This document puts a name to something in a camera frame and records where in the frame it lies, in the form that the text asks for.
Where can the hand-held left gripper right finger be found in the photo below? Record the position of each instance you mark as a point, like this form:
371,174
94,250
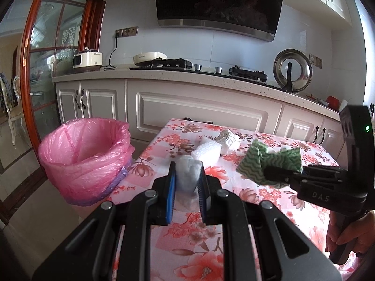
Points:
202,193

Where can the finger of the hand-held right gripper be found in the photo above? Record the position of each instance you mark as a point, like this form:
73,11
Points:
325,169
278,175

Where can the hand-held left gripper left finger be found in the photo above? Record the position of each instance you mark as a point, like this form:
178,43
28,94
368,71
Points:
170,193

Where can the large white foam block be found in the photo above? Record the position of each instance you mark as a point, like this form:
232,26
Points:
187,172

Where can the green wavy striped cloth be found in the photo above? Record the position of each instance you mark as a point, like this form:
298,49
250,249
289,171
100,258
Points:
255,164

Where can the white paper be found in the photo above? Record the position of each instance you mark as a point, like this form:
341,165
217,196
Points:
230,142

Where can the waste bin with pink bag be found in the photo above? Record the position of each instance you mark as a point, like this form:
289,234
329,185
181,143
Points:
88,166

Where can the person's right hand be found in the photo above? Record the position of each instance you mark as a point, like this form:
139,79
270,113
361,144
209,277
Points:
357,231

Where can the red container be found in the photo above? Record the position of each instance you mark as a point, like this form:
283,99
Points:
333,102

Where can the pink floral tablecloth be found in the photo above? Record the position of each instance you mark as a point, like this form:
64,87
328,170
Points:
187,257

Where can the small dish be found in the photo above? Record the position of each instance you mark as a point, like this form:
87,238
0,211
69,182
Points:
315,99

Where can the white lower cabinets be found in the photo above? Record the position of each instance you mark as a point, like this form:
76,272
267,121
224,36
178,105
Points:
199,114

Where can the steel and glass pot lid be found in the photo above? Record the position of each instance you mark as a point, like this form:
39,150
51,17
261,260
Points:
304,73

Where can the black lid stand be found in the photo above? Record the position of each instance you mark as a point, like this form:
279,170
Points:
289,76

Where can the black gas stove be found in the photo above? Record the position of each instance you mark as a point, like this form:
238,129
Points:
249,74

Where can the speckled beige countertop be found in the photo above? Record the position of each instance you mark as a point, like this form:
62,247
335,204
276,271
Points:
123,73

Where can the cream electric pan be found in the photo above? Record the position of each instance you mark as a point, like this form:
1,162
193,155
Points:
149,58

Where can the white rice cooker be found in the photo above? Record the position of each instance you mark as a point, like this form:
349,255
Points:
86,61

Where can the white dining chair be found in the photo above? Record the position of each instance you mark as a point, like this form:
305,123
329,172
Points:
14,117

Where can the black range hood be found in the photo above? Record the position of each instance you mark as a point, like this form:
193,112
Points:
219,0

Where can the patterned clothing on chair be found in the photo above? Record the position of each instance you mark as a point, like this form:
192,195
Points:
4,93

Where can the wooden sliding glass door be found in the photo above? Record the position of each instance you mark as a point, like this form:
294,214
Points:
25,64

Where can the square wall socket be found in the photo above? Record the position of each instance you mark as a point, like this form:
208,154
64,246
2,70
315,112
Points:
315,60

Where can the long wall socket strip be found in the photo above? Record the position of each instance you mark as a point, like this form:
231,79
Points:
126,32

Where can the red wooden door frame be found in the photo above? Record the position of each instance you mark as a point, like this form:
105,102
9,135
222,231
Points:
93,29

